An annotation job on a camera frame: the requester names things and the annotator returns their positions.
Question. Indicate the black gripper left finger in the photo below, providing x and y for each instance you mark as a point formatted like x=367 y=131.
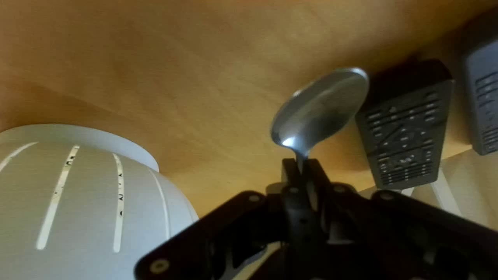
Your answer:
x=227 y=238

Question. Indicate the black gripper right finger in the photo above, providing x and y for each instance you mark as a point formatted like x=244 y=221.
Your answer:
x=405 y=238

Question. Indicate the silver metal spoon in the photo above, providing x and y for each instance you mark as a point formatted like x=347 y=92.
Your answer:
x=320 y=109

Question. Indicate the white plastic colander bowl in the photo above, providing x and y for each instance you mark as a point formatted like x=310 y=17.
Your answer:
x=81 y=204

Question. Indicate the black remote control upper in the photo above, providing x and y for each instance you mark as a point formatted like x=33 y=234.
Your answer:
x=401 y=123

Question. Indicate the black remote control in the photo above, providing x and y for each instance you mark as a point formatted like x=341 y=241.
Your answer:
x=481 y=77
x=401 y=123

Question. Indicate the black remote control lower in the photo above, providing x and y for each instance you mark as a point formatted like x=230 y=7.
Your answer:
x=481 y=77

